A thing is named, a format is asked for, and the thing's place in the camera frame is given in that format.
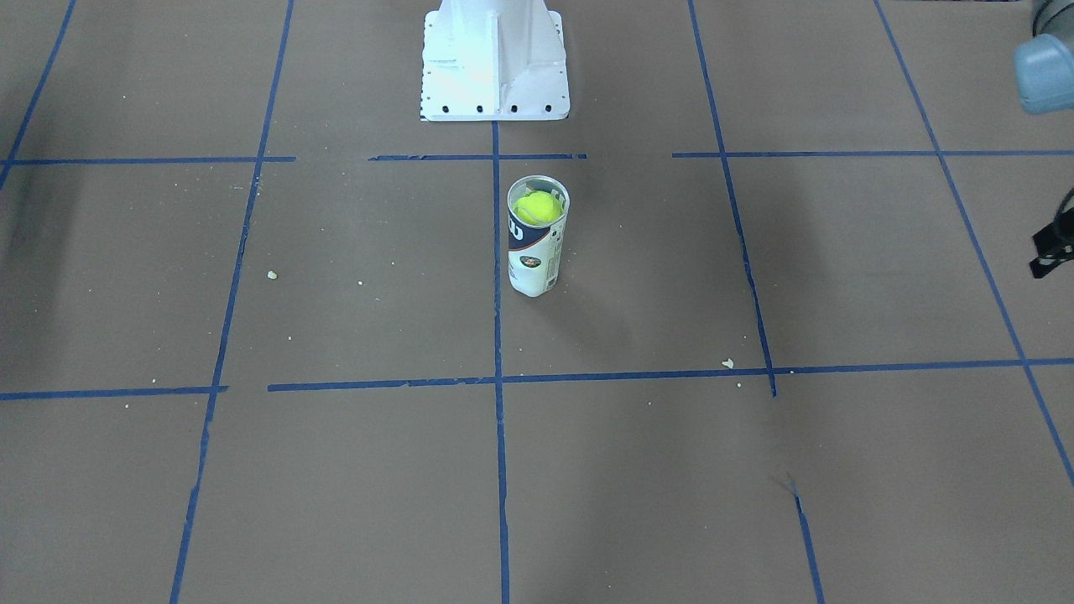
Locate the yellow tennis ball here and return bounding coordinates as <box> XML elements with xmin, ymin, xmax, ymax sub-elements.
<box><xmin>513</xmin><ymin>190</ymin><xmax>564</xmax><ymax>228</ymax></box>

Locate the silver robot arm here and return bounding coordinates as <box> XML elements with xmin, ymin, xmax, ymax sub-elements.
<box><xmin>1014</xmin><ymin>1</ymin><xmax>1073</xmax><ymax>115</ymax></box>

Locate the clear tennis ball can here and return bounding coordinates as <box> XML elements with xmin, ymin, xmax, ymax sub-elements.
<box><xmin>507</xmin><ymin>175</ymin><xmax>571</xmax><ymax>298</ymax></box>

